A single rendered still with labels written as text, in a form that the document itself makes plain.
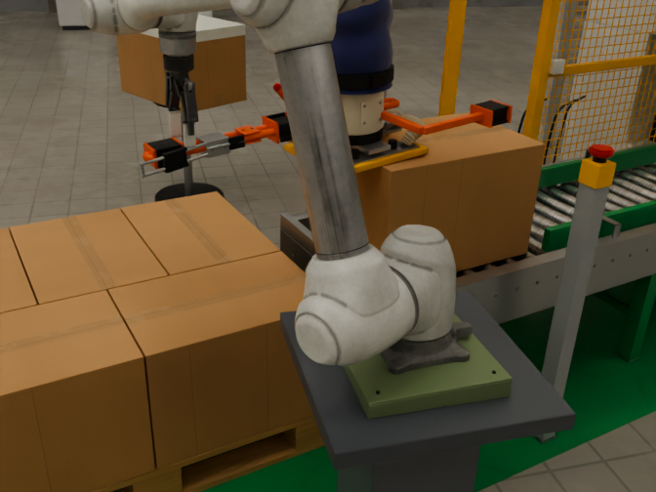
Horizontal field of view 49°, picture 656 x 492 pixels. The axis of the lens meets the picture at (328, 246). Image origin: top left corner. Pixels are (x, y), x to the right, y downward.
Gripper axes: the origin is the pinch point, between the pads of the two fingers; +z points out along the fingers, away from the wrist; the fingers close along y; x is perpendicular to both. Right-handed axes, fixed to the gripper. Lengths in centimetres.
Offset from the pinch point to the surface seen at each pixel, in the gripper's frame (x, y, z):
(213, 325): -2, -10, 55
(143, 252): -1, 44, 55
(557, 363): -101, -54, 75
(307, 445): -31, -18, 106
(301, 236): -49, 20, 50
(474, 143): -94, -12, 13
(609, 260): -141, -38, 55
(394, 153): -61, -12, 11
